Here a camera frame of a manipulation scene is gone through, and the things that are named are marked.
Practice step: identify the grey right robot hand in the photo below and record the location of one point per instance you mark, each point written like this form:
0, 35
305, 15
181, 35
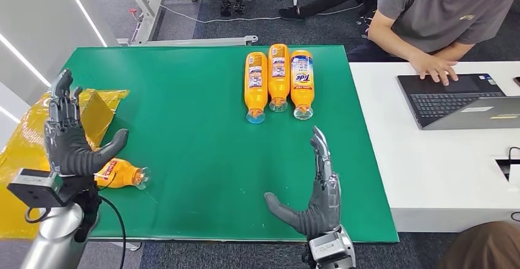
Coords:
325, 206

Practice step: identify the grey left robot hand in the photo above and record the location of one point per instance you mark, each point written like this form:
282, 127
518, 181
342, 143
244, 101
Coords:
69, 149

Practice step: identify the person's right hand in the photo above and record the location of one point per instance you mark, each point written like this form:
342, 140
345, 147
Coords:
432, 67

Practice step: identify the orange detergent bottle clear cap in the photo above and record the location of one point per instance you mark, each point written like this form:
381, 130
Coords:
302, 92
118, 174
279, 84

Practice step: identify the person's right forearm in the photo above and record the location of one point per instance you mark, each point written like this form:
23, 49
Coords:
390, 42

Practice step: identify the person's left forearm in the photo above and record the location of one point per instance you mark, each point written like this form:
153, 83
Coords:
455, 52

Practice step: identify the orange detergent bottle bluish cap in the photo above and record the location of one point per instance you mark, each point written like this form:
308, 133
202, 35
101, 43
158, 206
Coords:
256, 92

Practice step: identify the dark grey laptop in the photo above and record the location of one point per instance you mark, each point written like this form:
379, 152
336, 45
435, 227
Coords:
447, 100

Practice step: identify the yellow film wrapped cardboard box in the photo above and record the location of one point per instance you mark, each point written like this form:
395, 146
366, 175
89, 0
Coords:
97, 117

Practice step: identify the person at laptop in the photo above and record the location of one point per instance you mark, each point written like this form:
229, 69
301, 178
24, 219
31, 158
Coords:
438, 11

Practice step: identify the white desk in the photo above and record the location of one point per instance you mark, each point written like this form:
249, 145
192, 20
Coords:
426, 169

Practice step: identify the green table mat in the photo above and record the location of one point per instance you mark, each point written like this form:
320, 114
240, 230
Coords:
203, 157

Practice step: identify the red knob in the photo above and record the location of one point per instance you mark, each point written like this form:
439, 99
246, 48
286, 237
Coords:
133, 10

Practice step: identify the person with brown hair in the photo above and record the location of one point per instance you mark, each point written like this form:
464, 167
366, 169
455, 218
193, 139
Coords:
483, 247

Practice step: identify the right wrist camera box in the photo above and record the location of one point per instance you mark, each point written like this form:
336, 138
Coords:
325, 249

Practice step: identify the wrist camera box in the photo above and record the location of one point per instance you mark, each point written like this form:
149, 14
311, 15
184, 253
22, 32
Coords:
34, 188
325, 249

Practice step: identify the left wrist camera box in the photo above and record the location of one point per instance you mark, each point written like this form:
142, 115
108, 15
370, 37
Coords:
34, 188

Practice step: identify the white metal stand frame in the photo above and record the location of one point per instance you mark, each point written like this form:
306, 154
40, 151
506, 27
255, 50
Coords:
148, 11

